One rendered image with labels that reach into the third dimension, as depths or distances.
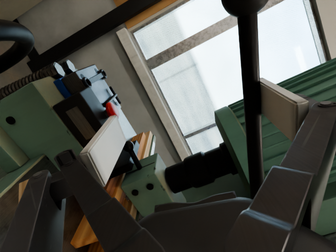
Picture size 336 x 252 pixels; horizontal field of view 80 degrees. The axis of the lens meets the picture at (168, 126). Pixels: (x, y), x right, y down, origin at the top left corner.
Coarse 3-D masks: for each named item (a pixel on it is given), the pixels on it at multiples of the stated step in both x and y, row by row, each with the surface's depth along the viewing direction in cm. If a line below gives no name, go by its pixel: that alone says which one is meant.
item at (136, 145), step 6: (138, 144) 43; (120, 156) 39; (126, 156) 38; (120, 162) 37; (126, 162) 36; (132, 162) 37; (114, 168) 36; (120, 168) 36; (126, 168) 35; (114, 174) 36
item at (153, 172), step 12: (156, 156) 39; (132, 168) 39; (144, 168) 37; (156, 168) 36; (132, 180) 35; (144, 180) 34; (156, 180) 34; (132, 192) 35; (144, 192) 36; (156, 192) 35; (168, 192) 36; (180, 192) 43; (144, 204) 37; (156, 204) 37; (144, 216) 38
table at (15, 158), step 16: (0, 128) 30; (128, 128) 67; (0, 144) 29; (16, 144) 31; (0, 160) 30; (16, 160) 30; (32, 160) 31; (48, 160) 32; (16, 176) 27; (0, 192) 24; (16, 192) 25; (0, 208) 23; (80, 208) 34; (0, 224) 22; (64, 224) 30; (0, 240) 22; (64, 240) 29
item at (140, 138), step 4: (136, 136) 65; (140, 136) 64; (144, 136) 66; (132, 140) 64; (140, 140) 61; (144, 140) 64; (140, 144) 60; (140, 148) 58; (140, 152) 57; (140, 156) 56; (128, 200) 41; (92, 244) 32; (96, 244) 32; (88, 248) 32; (92, 248) 31; (96, 248) 31; (100, 248) 31
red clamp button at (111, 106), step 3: (108, 102) 32; (111, 102) 32; (105, 105) 31; (108, 105) 31; (111, 105) 32; (114, 105) 33; (105, 108) 31; (108, 108) 31; (111, 108) 31; (114, 108) 32; (108, 111) 31; (111, 111) 31; (114, 111) 32; (117, 111) 33; (108, 114) 31; (111, 114) 31; (114, 114) 31; (117, 114) 32; (117, 117) 32
